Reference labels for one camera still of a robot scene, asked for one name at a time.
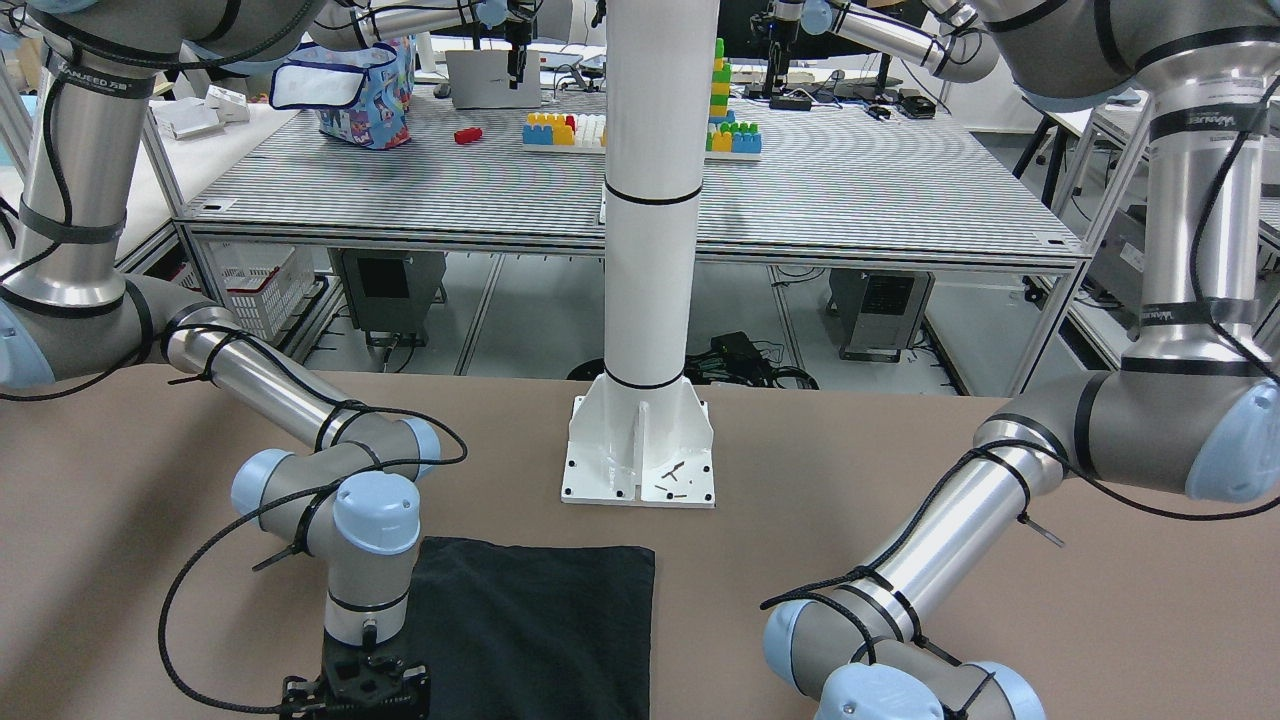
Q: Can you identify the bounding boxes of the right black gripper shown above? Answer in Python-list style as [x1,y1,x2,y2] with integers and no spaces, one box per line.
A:
[320,634,431,719]

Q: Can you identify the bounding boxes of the black printed t-shirt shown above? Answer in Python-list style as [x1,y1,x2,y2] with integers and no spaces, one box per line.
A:
[404,537,657,719]

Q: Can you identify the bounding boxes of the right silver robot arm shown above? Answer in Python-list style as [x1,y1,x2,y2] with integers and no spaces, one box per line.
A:
[3,1,444,719]

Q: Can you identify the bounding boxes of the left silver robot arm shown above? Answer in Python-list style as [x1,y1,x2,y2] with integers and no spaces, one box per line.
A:
[763,1,1277,719]

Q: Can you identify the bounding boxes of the white central pillar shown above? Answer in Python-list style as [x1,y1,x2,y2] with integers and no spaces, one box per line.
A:
[561,1,718,509]

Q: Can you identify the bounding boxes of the red toy block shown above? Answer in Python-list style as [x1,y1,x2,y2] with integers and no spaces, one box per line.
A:
[453,127,484,145]

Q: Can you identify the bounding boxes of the toy block set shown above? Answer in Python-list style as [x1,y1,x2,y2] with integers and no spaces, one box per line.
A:
[521,38,764,161]

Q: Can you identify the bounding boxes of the colourful patterned bag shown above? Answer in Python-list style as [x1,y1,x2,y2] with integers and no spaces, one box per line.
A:
[269,37,415,150]

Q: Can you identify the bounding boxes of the grey striped back table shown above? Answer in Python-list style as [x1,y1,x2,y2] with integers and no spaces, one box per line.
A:
[186,94,1084,378]

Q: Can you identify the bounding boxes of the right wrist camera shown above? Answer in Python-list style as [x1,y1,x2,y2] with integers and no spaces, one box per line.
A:
[276,676,329,719]

